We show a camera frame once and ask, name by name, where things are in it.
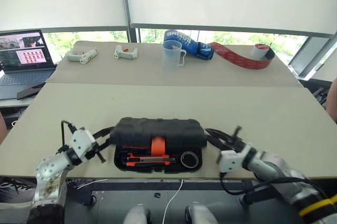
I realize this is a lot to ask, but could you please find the thin white cable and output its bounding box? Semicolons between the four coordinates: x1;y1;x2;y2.
165;179;184;224

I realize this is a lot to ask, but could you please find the grey window post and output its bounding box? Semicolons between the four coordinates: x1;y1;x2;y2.
120;0;140;43

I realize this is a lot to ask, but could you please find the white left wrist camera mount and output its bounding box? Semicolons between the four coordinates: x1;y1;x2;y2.
70;128;97;162

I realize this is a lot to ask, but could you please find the black plastic tool case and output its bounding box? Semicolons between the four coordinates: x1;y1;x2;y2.
110;117;207;174

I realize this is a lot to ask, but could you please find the blue boxing glove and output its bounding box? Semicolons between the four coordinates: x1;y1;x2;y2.
163;29;214;61

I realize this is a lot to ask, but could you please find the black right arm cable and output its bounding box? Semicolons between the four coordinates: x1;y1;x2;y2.
220;171;330;203

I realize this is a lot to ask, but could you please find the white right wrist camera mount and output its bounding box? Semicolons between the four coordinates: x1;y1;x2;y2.
217;150;247;173

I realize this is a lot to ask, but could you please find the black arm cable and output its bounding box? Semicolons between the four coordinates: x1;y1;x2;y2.
56;120;78;156
220;171;330;203

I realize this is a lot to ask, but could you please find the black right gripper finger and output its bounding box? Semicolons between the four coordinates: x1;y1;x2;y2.
204;128;233;143
207;138;226;154

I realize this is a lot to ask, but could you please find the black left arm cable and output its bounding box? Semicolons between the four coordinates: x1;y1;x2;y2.
56;120;78;156

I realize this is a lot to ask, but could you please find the open grey laptop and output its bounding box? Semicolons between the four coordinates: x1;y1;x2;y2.
0;29;57;101

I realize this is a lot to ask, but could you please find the grey open window sash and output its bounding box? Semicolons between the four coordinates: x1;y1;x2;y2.
288;36;337;81

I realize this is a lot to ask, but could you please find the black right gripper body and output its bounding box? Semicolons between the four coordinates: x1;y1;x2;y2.
223;125;246;153

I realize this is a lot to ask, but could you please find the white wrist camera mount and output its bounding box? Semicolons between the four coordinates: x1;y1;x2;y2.
217;150;247;173
70;128;97;162

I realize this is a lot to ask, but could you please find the black printed bag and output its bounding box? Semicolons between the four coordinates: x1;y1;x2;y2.
0;176;37;203

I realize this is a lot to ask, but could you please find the white glue gun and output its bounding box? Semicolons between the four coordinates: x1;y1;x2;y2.
65;48;98;64
113;45;139;60

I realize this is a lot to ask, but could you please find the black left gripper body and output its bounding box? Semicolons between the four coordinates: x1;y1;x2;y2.
85;141;107;163

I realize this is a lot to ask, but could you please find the orange case latch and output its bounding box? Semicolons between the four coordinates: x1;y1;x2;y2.
151;136;167;156

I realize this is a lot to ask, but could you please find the black electrical tape roll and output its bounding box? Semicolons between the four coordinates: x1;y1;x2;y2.
181;151;200;169

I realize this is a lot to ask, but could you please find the grey rounded shape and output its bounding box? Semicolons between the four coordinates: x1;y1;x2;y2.
123;204;152;224
185;202;219;224

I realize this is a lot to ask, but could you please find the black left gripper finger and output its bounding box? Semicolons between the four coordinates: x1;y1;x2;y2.
91;126;115;141
98;138;113;151

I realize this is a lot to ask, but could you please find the person in dark clothes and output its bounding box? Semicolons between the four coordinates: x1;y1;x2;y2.
326;77;337;123

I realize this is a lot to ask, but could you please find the red printed tape roll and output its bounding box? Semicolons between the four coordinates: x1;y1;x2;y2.
209;41;276;71

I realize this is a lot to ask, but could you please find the clear plastic measuring cup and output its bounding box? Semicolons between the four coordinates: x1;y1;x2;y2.
162;42;187;70

